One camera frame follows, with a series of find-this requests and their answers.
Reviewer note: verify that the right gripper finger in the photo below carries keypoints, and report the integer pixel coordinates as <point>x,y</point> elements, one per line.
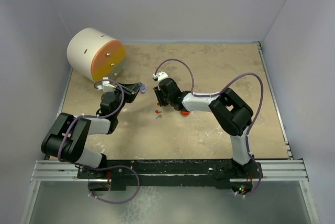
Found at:
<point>163,103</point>
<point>156,91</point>

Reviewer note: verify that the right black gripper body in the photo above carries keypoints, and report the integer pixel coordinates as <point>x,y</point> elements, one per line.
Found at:
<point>163,98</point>

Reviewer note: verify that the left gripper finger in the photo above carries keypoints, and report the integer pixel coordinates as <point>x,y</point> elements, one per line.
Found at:
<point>135,87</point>
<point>130,95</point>

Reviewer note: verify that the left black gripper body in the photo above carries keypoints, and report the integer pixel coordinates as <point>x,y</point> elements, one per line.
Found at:
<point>119,97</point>

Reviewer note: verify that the purple earbud charging case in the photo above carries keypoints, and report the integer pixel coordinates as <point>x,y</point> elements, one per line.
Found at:
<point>143,88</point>

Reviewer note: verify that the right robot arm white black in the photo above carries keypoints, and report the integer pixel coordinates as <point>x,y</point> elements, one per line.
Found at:
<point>232,113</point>

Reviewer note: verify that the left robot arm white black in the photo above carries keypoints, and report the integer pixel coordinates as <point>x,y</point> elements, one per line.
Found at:
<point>66,138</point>

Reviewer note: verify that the orange earbud charging case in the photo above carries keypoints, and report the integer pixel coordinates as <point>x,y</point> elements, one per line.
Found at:
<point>184,113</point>

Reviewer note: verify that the round white drawer cabinet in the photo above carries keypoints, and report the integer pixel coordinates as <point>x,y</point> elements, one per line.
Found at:
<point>96,55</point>

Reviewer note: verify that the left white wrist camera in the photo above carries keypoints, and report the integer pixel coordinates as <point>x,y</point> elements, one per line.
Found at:
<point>106,85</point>

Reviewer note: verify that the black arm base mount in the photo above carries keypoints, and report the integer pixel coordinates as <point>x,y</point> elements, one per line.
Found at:
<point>217,173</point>

